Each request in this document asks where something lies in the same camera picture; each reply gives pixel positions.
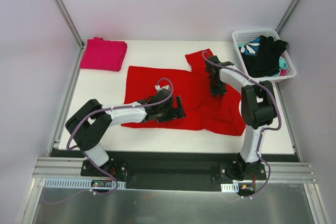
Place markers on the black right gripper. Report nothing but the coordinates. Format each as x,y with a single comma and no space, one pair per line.
217,87

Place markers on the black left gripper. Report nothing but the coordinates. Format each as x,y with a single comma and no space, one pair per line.
172,109

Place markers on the red t shirt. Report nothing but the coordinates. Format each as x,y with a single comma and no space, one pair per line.
203,111

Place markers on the white plastic laundry basket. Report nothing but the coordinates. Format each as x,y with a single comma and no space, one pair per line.
262,55

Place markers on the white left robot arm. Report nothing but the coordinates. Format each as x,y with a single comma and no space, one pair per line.
89,124

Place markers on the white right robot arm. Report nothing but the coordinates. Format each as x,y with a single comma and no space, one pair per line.
258,109

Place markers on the black t shirt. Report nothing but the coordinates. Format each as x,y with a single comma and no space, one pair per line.
265,56

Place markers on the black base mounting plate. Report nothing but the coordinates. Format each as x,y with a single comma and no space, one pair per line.
165,170

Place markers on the folded magenta t shirt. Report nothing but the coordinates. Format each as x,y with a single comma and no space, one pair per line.
103,54

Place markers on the right white cable duct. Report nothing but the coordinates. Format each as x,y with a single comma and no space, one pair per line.
230,188

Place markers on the white cable duct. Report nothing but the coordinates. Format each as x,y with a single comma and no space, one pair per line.
72,183
230,188

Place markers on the aluminium rail right side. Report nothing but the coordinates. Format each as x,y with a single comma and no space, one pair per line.
292,173

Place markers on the aluminium rail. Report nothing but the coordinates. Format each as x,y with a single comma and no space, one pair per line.
58,167
292,173

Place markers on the aluminium rail left side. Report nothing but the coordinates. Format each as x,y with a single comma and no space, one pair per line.
58,167

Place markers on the right aluminium frame post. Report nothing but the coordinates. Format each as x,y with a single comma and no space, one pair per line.
287,15

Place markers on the aluminium frame post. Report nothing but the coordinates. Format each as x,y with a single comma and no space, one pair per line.
69,22
287,15

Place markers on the left white cable duct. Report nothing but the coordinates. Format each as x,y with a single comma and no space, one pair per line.
72,183

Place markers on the left aluminium frame post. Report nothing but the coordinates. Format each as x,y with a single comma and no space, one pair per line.
69,22

